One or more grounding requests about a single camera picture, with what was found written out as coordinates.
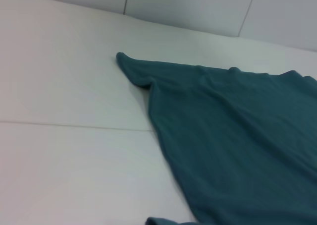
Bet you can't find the teal T-shirt with pink print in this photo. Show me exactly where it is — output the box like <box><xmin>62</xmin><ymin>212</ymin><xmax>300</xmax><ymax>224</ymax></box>
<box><xmin>115</xmin><ymin>52</ymin><xmax>317</xmax><ymax>225</ymax></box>

